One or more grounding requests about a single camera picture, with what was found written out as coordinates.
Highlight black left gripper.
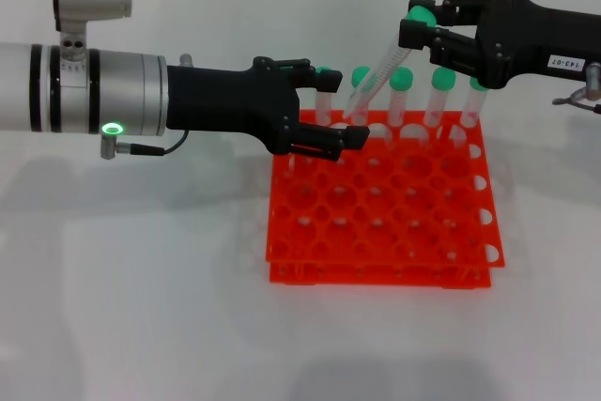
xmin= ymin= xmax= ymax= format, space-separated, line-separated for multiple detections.
xmin=166 ymin=55 xmax=372 ymax=162

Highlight right gripper cable with plugs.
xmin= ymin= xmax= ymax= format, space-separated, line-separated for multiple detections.
xmin=552 ymin=61 xmax=601 ymax=116

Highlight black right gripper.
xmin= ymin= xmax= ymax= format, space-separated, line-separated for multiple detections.
xmin=397 ymin=0 xmax=601 ymax=91

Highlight orange test tube rack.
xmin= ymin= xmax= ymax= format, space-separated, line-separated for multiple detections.
xmin=265 ymin=108 xmax=507 ymax=288

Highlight left gripper cable with plugs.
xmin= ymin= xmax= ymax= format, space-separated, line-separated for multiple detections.
xmin=98 ymin=52 xmax=194 ymax=162

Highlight gripper cable with plugs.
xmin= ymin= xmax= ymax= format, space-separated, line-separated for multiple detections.
xmin=552 ymin=61 xmax=601 ymax=116
xmin=98 ymin=52 xmax=194 ymax=162

